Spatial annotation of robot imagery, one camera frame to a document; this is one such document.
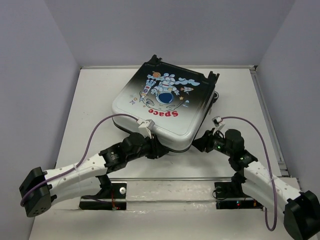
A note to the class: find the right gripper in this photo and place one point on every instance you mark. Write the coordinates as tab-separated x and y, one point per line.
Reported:
205	141

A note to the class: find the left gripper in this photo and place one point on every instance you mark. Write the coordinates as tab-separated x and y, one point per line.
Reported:
157	149

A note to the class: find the black and white suitcase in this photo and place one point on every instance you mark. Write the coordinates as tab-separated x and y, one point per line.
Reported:
176	99

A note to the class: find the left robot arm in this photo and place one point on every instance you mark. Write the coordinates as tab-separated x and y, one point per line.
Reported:
41	189

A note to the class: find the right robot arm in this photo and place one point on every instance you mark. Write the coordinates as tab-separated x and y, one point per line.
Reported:
299	210

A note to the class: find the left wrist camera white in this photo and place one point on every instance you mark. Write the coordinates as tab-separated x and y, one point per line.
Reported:
145	127

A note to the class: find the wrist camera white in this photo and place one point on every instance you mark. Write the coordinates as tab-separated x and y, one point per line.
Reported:
145	127
218	124

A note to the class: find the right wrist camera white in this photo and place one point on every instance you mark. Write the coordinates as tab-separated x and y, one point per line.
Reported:
218	124

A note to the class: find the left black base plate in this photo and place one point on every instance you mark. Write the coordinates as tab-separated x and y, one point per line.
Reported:
112	200

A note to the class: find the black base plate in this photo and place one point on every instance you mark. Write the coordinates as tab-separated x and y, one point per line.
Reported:
112	200
228	196

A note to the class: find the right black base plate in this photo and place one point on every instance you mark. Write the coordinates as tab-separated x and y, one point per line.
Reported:
228	196

